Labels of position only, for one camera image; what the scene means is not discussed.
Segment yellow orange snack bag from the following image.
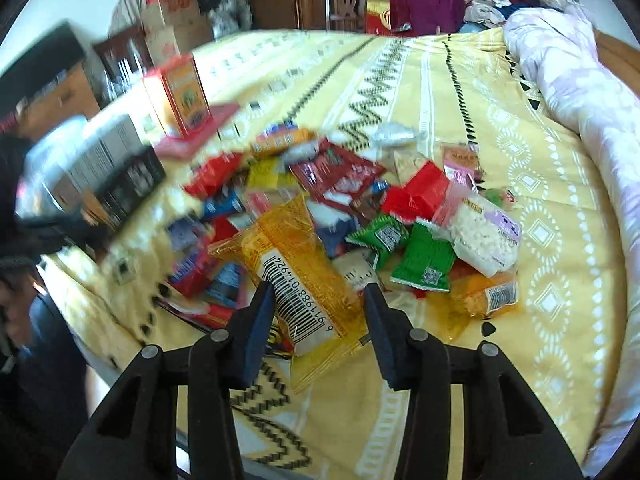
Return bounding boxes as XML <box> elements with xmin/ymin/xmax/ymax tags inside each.
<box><xmin>207</xmin><ymin>195</ymin><xmax>368</xmax><ymax>392</ymax></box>

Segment bear rice cracker bag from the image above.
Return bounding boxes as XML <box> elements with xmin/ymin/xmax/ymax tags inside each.
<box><xmin>432</xmin><ymin>182</ymin><xmax>522</xmax><ymax>278</ymax></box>

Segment large red snack bag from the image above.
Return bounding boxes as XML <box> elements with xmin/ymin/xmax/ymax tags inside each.
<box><xmin>182</xmin><ymin>153</ymin><xmax>243</xmax><ymax>200</ymax></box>

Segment green snack pack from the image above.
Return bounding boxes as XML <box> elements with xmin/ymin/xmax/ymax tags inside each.
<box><xmin>390</xmin><ymin>221</ymin><xmax>457</xmax><ymax>292</ymax></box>

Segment black electronics box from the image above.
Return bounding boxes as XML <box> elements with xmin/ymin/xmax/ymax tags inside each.
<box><xmin>81</xmin><ymin>144</ymin><xmax>166</xmax><ymax>232</ymax></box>

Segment white printed box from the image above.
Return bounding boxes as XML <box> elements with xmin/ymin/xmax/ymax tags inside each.
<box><xmin>23</xmin><ymin>114</ymin><xmax>142</xmax><ymax>216</ymax></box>

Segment yellow patterned bedspread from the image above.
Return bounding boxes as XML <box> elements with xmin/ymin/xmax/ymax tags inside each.
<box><xmin>37</xmin><ymin>27</ymin><xmax>629</xmax><ymax>480</ymax></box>

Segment orange red tea box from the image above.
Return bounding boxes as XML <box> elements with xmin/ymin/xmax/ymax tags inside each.
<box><xmin>142</xmin><ymin>54</ymin><xmax>210</xmax><ymax>139</ymax></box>

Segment wooden drawer dresser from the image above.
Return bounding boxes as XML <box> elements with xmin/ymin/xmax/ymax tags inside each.
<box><xmin>17</xmin><ymin>63</ymin><xmax>101</xmax><ymax>142</ymax></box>

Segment stacked cardboard boxes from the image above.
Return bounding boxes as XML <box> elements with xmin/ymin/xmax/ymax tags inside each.
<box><xmin>141</xmin><ymin>0</ymin><xmax>214</xmax><ymax>66</ymax></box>

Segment white pink quilt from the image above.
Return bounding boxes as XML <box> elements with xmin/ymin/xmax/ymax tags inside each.
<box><xmin>503</xmin><ymin>6</ymin><xmax>639</xmax><ymax>479</ymax></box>

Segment black television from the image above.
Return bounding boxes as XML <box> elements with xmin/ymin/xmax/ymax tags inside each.
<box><xmin>0</xmin><ymin>22</ymin><xmax>85</xmax><ymax>117</ymax></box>

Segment wooden headboard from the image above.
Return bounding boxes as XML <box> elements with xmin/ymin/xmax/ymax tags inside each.
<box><xmin>594</xmin><ymin>29</ymin><xmax>640</xmax><ymax>96</ymax></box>

